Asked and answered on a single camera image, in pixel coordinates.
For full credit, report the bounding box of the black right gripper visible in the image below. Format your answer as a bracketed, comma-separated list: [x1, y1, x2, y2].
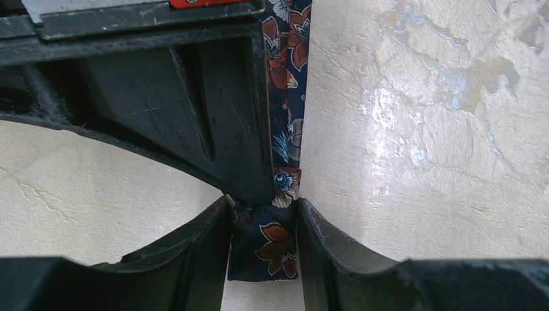
[1, 1, 275, 203]

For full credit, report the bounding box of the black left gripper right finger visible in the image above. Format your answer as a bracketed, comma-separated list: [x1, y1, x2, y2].
[297, 199, 548, 310]

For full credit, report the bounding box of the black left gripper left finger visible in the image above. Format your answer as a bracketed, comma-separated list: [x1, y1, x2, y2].
[1, 197, 231, 310]

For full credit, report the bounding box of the navy floral tie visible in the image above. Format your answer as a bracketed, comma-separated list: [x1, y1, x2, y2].
[226, 1, 313, 282]

